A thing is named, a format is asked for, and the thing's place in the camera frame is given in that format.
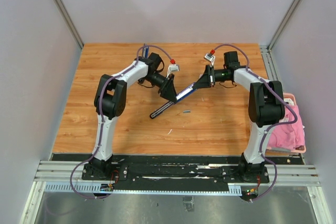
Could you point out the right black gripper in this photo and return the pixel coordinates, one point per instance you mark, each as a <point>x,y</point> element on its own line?
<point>207,80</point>

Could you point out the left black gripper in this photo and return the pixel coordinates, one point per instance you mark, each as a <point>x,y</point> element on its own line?
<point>168,91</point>

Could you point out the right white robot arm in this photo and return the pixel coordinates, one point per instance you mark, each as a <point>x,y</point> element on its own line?
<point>265,109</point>

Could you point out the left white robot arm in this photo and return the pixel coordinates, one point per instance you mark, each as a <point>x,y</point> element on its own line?
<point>111,97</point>

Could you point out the pink cloth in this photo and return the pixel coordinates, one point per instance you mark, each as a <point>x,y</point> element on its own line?
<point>288,136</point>

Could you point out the pink plastic basket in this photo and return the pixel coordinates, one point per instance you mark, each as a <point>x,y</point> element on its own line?
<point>291,100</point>

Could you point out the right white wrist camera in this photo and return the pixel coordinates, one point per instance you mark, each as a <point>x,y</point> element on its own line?
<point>210,58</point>

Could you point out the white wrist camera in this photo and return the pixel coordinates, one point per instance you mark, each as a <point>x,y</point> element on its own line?
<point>210,58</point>
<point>172,68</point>

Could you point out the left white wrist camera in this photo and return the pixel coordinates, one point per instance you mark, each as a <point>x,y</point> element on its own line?
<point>172,68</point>

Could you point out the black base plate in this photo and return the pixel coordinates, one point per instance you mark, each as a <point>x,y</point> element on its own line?
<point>167,171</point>

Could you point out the grey cable duct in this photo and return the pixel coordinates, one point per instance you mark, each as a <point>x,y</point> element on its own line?
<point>98,188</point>

